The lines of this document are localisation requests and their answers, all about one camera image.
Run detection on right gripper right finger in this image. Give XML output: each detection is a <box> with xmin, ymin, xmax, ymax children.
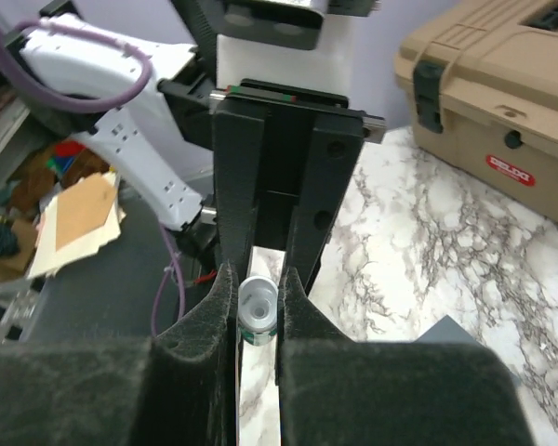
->
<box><xmin>277</xmin><ymin>269</ymin><xmax>533</xmax><ymax>445</ymax></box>

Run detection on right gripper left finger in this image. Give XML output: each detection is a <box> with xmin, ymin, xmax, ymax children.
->
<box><xmin>0</xmin><ymin>263</ymin><xmax>238</xmax><ymax>445</ymax></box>

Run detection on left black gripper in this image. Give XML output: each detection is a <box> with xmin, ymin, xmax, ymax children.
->
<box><xmin>211</xmin><ymin>80</ymin><xmax>386</xmax><ymax>292</ymax></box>

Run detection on green white glue stick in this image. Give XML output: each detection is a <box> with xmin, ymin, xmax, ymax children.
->
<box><xmin>237</xmin><ymin>275</ymin><xmax>278</xmax><ymax>347</ymax></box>

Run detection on grey paper envelope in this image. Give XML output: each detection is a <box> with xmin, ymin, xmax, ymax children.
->
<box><xmin>418</xmin><ymin>314</ymin><xmax>522</xmax><ymax>387</ymax></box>

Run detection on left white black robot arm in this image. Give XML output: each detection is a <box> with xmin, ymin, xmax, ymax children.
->
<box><xmin>5</xmin><ymin>1</ymin><xmax>384</xmax><ymax>290</ymax></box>

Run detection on cardboard paper pile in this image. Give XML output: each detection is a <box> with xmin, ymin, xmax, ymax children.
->
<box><xmin>27</xmin><ymin>172</ymin><xmax>126</xmax><ymax>279</ymax></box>

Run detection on tan plastic toolbox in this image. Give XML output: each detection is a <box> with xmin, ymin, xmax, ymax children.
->
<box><xmin>394</xmin><ymin>0</ymin><xmax>558</xmax><ymax>223</ymax></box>

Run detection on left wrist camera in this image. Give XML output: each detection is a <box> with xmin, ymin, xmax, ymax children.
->
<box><xmin>216</xmin><ymin>0</ymin><xmax>382</xmax><ymax>94</ymax></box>

